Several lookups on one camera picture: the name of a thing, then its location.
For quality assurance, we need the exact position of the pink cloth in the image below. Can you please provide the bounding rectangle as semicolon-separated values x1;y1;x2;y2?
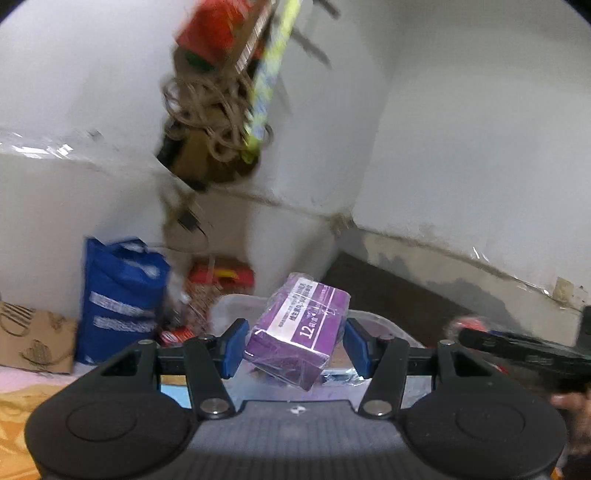
0;366;81;398

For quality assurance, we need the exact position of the person's right hand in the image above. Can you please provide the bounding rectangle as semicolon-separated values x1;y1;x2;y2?
551;391;591;459

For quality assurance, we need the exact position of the red gift bag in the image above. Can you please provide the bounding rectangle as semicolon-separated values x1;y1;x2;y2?
185;258;256;334

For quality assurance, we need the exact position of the yellow green strap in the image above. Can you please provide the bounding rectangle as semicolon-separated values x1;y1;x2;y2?
242;0;304;152

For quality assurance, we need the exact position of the orange patterned bed sheet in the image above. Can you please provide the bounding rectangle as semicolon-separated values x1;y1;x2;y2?
0;385;89;480

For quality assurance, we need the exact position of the blue shopping bag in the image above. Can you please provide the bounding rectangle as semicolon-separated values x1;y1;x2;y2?
76;236;172;366

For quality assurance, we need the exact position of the clear plastic basket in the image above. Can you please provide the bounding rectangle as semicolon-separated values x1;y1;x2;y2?
210;294;428;387

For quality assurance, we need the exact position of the brown paper bag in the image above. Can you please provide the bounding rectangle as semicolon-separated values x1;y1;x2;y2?
0;300;79;375

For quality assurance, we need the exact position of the dark wooden headboard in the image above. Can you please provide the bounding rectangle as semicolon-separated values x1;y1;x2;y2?
322;251;580;367

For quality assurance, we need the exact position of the red hanging bag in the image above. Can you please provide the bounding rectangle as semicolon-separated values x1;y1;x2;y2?
174;0;254;66

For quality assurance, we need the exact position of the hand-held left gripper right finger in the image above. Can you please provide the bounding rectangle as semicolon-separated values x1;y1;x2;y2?
342;318;493;419

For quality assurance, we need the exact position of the purple box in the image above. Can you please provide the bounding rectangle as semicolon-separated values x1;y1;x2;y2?
243;272;351;389

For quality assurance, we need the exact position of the knotted beige rope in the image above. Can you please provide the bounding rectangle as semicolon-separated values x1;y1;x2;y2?
161;75;274;161

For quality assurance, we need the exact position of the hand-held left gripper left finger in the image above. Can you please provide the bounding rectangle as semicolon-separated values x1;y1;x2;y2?
99;318;251;420

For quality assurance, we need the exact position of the red snack packet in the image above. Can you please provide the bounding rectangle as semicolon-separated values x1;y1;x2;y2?
156;325;198;348

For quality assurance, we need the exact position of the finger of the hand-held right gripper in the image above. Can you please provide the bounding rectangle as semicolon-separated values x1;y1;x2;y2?
458;327;507;357

